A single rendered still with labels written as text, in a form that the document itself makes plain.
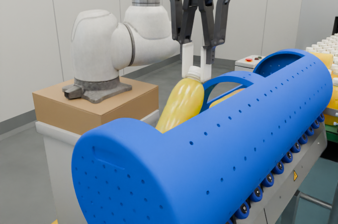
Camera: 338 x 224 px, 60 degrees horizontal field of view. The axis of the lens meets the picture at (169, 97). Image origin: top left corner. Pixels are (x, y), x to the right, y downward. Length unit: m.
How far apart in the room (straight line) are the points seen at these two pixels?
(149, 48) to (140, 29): 0.07
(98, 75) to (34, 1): 2.62
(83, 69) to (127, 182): 0.57
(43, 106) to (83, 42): 0.28
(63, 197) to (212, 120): 0.82
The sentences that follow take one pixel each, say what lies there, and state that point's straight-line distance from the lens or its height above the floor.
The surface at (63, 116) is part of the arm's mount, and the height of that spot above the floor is 1.05.
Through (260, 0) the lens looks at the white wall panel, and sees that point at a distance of 5.47.
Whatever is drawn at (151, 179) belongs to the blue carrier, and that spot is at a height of 1.19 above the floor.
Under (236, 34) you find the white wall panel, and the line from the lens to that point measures 5.62.
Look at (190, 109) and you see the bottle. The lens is 0.57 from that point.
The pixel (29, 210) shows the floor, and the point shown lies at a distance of 2.38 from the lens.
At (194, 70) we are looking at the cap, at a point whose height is 1.29.
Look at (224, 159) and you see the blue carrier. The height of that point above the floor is 1.17.
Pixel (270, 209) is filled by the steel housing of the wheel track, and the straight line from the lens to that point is 0.90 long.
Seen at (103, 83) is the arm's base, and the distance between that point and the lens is 0.99.
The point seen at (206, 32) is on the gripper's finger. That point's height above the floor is 1.37.
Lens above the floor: 1.45
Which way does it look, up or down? 21 degrees down
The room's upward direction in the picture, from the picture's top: straight up
